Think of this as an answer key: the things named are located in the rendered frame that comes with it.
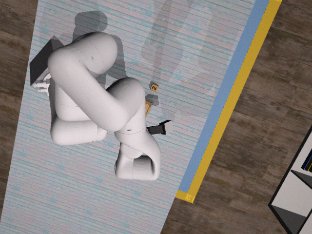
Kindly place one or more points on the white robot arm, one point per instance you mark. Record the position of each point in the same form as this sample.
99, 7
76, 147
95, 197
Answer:
82, 111

